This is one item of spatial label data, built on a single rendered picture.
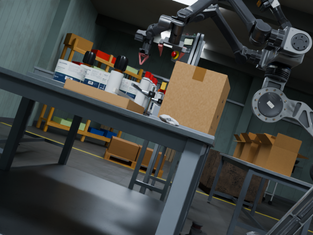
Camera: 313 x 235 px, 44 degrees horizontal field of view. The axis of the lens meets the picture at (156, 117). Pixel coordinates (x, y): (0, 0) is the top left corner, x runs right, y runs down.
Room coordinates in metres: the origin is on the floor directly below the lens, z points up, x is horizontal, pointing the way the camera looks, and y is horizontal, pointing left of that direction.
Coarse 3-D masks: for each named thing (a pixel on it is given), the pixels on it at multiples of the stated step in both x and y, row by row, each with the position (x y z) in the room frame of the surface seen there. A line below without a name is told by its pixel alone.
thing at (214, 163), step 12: (216, 156) 6.85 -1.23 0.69; (204, 168) 7.28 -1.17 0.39; (216, 168) 6.85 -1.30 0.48; (228, 168) 6.88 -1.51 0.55; (240, 168) 6.90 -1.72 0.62; (204, 180) 7.03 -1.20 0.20; (228, 180) 6.89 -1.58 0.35; (240, 180) 6.91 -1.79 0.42; (252, 180) 6.93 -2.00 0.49; (228, 192) 6.90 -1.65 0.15; (252, 192) 6.95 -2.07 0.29; (264, 192) 6.98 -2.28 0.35
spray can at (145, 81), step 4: (148, 72) 2.13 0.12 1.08; (144, 76) 2.14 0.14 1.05; (148, 76) 2.13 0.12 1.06; (144, 80) 2.12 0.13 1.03; (148, 80) 2.13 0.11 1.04; (140, 84) 2.14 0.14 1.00; (144, 84) 2.12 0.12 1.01; (148, 84) 2.13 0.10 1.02; (144, 88) 2.13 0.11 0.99; (140, 92) 2.12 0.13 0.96; (136, 96) 2.13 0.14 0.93; (140, 96) 2.12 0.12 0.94; (144, 96) 2.14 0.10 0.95; (136, 100) 2.13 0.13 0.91; (140, 100) 2.13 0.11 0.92; (140, 104) 2.13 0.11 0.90
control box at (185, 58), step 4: (184, 36) 2.64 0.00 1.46; (188, 36) 2.61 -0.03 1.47; (192, 36) 2.59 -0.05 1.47; (196, 36) 2.57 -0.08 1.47; (180, 40) 2.65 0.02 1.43; (192, 44) 2.57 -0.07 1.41; (200, 48) 2.61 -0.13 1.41; (176, 52) 2.65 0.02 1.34; (180, 52) 2.63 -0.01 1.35; (200, 52) 2.62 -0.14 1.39; (172, 56) 2.67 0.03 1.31; (176, 56) 2.64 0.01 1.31; (184, 56) 2.59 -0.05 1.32; (188, 56) 2.57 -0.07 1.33; (172, 60) 2.67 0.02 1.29; (176, 60) 2.64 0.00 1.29; (180, 60) 2.61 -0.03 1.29; (184, 60) 2.58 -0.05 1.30; (196, 60) 2.61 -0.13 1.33; (196, 64) 2.62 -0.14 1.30
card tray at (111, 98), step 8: (72, 80) 1.45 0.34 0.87; (64, 88) 1.45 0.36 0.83; (72, 88) 1.45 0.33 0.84; (80, 88) 1.44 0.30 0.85; (88, 88) 1.44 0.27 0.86; (96, 88) 1.43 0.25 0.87; (88, 96) 1.44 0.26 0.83; (96, 96) 1.43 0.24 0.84; (104, 96) 1.43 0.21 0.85; (112, 96) 1.42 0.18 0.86; (120, 96) 1.42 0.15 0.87; (112, 104) 1.42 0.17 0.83; (120, 104) 1.41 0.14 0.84; (128, 104) 1.41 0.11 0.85; (136, 104) 1.54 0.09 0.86; (136, 112) 1.58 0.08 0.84
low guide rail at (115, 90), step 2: (114, 88) 1.75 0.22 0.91; (114, 90) 1.75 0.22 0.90; (116, 90) 1.77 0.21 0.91; (118, 90) 1.80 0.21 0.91; (116, 92) 1.78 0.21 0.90; (118, 92) 1.81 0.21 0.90; (120, 92) 1.84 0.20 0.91; (122, 92) 1.88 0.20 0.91; (118, 94) 1.82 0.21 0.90; (120, 94) 1.85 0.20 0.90; (122, 94) 1.89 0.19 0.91; (124, 94) 1.92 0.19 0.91; (122, 96) 1.90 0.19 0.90; (124, 96) 1.93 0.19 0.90; (126, 96) 1.97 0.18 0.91; (128, 96) 2.00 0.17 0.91; (128, 98) 2.02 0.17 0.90; (130, 98) 2.06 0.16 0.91; (132, 98) 2.10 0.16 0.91; (132, 100) 2.11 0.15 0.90; (150, 110) 2.70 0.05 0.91
